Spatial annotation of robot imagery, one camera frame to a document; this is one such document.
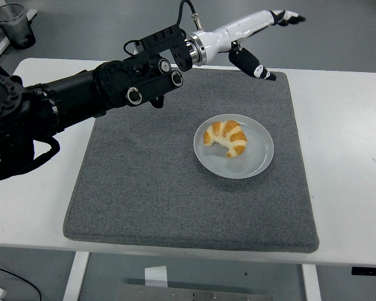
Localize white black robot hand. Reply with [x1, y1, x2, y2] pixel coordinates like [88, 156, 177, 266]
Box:
[203, 9, 306, 82]

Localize golden croissant bread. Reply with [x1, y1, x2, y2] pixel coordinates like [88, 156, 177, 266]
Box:
[203, 120, 248, 159]

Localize round grey plate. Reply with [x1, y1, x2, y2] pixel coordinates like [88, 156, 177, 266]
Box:
[193, 114, 275, 180]

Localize grey metal plate with screws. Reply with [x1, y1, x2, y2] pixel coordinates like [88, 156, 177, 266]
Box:
[114, 283, 273, 301]

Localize grey felt mat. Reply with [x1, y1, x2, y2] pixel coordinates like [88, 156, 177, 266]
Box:
[62, 67, 320, 254]

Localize mesh bin with black bag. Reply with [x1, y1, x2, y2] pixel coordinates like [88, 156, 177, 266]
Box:
[0, 3, 37, 50]

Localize white floor foot bar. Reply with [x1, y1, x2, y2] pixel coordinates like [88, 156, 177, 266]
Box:
[0, 8, 38, 60]

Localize white tape piece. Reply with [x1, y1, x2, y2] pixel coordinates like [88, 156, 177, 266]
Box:
[144, 265, 169, 287]

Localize white table leg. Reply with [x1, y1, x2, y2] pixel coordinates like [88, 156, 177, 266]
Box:
[301, 264, 322, 301]
[62, 251, 90, 301]

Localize black table control panel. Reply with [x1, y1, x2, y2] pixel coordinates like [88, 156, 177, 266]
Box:
[351, 267, 376, 277]

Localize black floor cable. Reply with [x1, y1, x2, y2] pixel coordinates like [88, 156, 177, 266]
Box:
[0, 263, 43, 301]

